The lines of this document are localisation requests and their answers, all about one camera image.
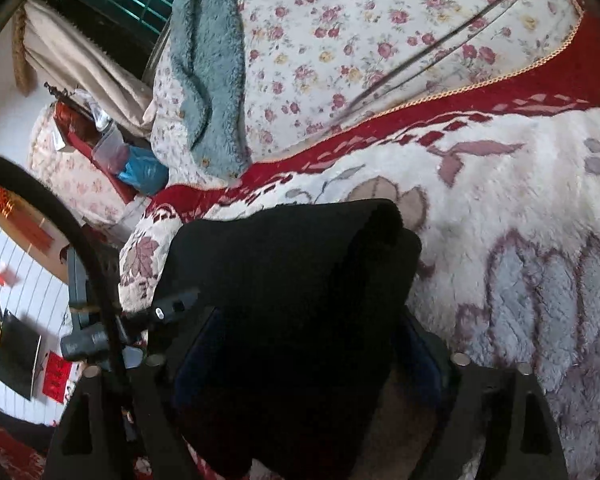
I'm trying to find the floral quilt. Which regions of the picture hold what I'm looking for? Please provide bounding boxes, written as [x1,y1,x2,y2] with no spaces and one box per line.
[150,0,584,187]

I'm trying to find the thick black cable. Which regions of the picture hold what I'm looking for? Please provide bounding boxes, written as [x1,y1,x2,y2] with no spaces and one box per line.
[0,147,137,397]

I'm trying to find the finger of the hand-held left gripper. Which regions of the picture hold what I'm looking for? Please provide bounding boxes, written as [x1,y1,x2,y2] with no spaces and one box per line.
[130,287,202,330]

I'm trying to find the teal fluffy blanket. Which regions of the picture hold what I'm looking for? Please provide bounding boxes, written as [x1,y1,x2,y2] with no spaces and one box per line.
[170,0,254,179]

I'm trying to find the black pants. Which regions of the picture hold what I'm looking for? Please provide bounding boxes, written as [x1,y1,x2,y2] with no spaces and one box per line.
[152,199,424,479]

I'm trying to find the red and white plush blanket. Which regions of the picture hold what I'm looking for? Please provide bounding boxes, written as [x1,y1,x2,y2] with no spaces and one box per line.
[0,10,600,480]

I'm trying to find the pink floral cushion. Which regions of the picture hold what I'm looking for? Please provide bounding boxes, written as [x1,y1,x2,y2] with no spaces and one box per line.
[29,107,131,227]

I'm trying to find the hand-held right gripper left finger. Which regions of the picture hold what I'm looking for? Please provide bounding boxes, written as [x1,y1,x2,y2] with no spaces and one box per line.
[44,307,222,480]

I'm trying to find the blue plastic bag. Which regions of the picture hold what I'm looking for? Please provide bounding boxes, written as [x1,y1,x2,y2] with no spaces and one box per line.
[117,147,171,197]

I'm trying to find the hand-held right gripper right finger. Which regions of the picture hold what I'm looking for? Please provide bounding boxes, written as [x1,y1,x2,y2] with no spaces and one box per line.
[397,310,571,480]

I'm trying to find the gold curtain tie rope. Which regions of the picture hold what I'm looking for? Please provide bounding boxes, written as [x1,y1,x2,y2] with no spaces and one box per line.
[12,10,35,97]

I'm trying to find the black wall television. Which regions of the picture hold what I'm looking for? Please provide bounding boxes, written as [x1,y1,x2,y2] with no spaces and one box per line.
[0,310,44,402]

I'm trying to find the clear plastic container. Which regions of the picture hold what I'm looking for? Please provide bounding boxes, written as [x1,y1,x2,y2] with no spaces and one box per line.
[92,124,132,174]

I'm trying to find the beige curtain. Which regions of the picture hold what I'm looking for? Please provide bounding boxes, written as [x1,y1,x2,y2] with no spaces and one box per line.
[14,0,157,137]

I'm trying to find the red box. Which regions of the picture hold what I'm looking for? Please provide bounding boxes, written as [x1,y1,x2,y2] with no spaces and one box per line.
[52,100,132,202]

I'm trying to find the red paper sheet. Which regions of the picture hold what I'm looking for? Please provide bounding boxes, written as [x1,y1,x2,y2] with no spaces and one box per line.
[42,352,74,404]

